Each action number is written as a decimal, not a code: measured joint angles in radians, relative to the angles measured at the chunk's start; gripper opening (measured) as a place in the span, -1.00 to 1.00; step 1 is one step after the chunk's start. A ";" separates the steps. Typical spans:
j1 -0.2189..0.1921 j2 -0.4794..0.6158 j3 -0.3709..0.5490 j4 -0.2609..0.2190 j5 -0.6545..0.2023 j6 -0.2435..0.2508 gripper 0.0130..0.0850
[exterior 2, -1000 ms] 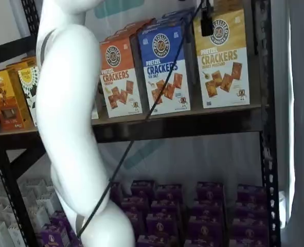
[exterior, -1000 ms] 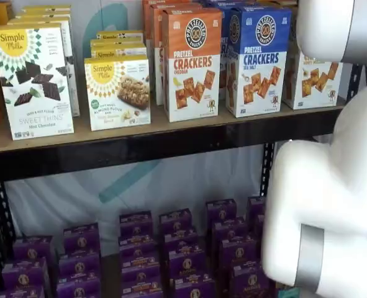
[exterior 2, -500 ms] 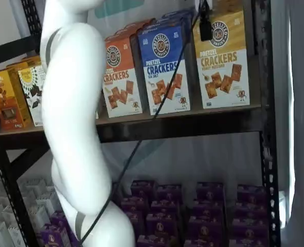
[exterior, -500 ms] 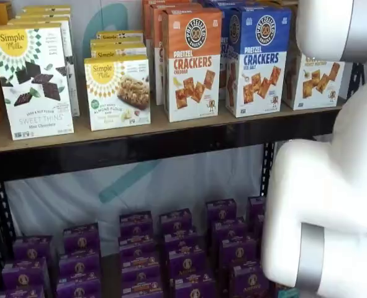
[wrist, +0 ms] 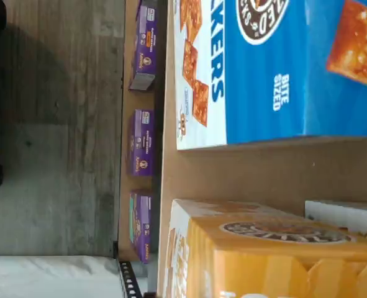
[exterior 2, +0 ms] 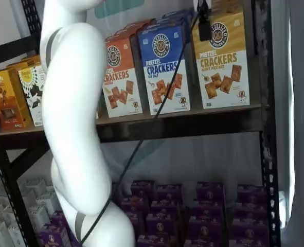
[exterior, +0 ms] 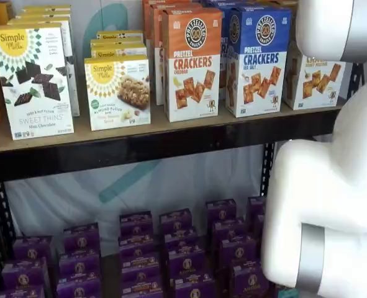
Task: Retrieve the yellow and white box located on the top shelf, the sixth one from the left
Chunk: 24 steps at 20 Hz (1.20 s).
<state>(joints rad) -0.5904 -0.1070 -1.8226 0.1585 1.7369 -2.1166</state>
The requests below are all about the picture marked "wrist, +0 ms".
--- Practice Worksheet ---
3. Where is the purple snack box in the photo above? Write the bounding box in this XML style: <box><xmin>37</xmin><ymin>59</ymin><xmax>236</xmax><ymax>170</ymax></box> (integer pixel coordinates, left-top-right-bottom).
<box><xmin>129</xmin><ymin>189</ymin><xmax>153</xmax><ymax>264</ymax></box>
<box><xmin>126</xmin><ymin>108</ymin><xmax>155</xmax><ymax>177</ymax></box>
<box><xmin>128</xmin><ymin>0</ymin><xmax>158</xmax><ymax>91</ymax></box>

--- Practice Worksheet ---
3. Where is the white curtain sheet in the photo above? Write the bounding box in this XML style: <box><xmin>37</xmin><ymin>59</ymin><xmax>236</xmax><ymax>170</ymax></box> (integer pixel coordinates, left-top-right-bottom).
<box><xmin>0</xmin><ymin>255</ymin><xmax>159</xmax><ymax>298</ymax></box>

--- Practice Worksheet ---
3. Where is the blue white pretzel crackers box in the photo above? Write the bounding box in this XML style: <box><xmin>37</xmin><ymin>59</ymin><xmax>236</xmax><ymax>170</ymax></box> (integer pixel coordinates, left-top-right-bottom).
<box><xmin>173</xmin><ymin>0</ymin><xmax>367</xmax><ymax>151</ymax></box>

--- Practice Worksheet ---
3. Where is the yellow white pretzel crackers box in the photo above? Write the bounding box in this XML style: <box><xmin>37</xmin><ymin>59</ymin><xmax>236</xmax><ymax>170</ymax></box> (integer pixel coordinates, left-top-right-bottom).
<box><xmin>304</xmin><ymin>200</ymin><xmax>367</xmax><ymax>242</ymax></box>
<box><xmin>158</xmin><ymin>198</ymin><xmax>367</xmax><ymax>298</ymax></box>

